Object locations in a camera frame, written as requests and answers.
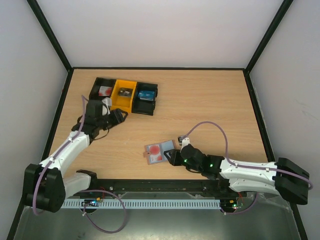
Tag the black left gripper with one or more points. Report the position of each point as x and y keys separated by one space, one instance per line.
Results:
x=118 y=115

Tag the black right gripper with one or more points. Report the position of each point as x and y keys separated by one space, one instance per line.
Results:
x=176 y=157

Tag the black stripe back card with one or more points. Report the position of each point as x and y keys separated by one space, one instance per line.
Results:
x=125 y=92

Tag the white red holder card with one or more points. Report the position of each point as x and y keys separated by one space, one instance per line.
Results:
x=105 y=91

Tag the blue VIP card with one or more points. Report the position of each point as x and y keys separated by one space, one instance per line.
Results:
x=146 y=95

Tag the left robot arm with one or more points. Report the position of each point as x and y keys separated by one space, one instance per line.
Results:
x=45 y=186

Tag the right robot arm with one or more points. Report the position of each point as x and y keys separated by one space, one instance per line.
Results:
x=283 y=177

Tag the yellow bin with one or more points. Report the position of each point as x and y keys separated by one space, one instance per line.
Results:
x=123 y=103

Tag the right black bin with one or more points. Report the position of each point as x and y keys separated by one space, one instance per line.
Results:
x=143 y=106

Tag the black bin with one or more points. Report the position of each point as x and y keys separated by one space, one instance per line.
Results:
x=99 y=81
x=143 y=106

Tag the left black bin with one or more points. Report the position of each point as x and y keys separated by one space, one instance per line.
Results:
x=99 y=81

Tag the metal front plate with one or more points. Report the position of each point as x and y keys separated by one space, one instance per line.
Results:
x=264 y=221

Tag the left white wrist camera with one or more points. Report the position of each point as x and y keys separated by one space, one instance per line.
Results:
x=106 y=106

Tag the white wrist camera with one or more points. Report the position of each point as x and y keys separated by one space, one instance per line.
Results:
x=106 y=106
x=183 y=141

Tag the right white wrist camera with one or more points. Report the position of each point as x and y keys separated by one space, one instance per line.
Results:
x=183 y=141

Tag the light blue cable duct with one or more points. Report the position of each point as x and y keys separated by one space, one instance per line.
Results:
x=166 y=204

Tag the black aluminium frame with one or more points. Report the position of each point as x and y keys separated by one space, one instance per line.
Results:
x=281 y=12

